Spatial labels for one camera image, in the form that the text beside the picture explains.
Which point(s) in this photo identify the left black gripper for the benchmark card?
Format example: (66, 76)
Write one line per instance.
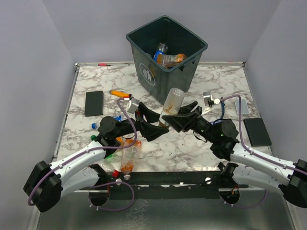
(147, 130)

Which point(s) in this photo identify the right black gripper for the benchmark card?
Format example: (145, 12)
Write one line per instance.
(184, 118)

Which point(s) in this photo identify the starbucks glass bottle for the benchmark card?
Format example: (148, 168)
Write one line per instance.
(172, 105)

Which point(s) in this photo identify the orange label large bottle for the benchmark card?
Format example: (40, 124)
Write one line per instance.
(128, 158)

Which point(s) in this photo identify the clear bottle blue cap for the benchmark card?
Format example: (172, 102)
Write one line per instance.
(95, 125)

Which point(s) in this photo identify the orange crushed bottle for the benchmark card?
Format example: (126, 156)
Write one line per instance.
(169, 61)

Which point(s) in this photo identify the crushed blue label bottle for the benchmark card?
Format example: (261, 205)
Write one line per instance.
(118, 118)

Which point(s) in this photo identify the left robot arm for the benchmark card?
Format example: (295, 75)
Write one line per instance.
(49, 182)

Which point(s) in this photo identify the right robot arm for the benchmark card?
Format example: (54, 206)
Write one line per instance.
(247, 165)

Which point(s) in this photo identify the dark green plastic bin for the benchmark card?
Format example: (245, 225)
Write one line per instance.
(157, 80)

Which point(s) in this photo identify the pepsi bottle by bin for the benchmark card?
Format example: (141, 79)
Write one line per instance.
(161, 48)

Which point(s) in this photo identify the orange utility knife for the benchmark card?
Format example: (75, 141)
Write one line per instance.
(125, 96)

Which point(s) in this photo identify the red label bottle front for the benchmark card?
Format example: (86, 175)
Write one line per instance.
(109, 168)

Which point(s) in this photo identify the green crushed bottle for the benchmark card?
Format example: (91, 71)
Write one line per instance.
(93, 137)

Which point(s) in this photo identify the black rectangular block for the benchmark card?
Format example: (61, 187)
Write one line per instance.
(94, 102)

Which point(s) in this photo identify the black box right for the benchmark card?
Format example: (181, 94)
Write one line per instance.
(257, 132)

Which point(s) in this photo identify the red marker pen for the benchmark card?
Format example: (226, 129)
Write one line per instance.
(103, 65)

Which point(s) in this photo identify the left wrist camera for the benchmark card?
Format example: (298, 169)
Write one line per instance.
(132, 105)

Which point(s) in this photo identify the blue handled pliers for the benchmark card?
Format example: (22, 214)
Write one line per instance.
(222, 114)

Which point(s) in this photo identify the white network switch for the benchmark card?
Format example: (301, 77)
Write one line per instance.
(243, 106)

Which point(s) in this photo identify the black mounting rail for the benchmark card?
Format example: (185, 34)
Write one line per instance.
(179, 185)

